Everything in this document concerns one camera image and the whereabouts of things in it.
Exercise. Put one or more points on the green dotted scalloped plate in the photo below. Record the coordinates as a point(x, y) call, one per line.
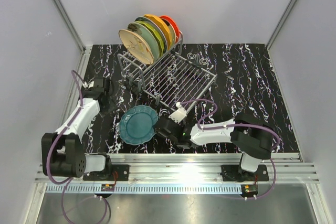
point(155, 32)

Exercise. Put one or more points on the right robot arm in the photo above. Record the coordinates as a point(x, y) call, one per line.
point(251, 135)

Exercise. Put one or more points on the mint plate flower print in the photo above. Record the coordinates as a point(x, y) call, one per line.
point(144, 30)

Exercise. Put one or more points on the right aluminium corner post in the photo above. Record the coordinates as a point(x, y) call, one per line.
point(289, 8)

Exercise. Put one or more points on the white plate green rim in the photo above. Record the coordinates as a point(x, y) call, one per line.
point(144, 19)

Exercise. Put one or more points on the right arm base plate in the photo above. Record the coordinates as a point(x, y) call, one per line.
point(233, 173)

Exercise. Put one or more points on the aluminium rail frame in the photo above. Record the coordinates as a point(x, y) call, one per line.
point(195, 169)

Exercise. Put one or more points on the teal scalloped plate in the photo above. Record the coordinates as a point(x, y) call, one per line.
point(137, 125)

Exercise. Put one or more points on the slotted cable duct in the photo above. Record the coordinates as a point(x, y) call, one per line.
point(85, 188)

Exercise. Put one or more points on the orange red plate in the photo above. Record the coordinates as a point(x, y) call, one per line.
point(174, 26)

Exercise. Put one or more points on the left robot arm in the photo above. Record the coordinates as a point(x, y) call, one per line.
point(63, 154)

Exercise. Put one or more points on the yellow dotted scalloped plate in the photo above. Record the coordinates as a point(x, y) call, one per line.
point(163, 27)

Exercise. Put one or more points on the left aluminium corner post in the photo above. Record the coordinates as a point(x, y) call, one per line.
point(69, 24)

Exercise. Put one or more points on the grey wire dish rack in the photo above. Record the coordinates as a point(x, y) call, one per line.
point(173, 78)

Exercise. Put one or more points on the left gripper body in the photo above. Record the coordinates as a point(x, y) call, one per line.
point(106, 108)

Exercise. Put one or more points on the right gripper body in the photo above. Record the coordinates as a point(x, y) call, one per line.
point(175, 140)

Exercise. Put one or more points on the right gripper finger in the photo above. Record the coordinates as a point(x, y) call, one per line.
point(163, 133)
point(163, 114)

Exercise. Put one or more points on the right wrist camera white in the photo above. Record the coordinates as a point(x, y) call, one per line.
point(179, 115)

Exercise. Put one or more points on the beige plate bird print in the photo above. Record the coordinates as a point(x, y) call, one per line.
point(136, 46)

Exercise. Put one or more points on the aluminium corner post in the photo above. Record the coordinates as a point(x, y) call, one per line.
point(289, 8)
point(69, 24)

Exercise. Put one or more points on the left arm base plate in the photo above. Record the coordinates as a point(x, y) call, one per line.
point(120, 172)

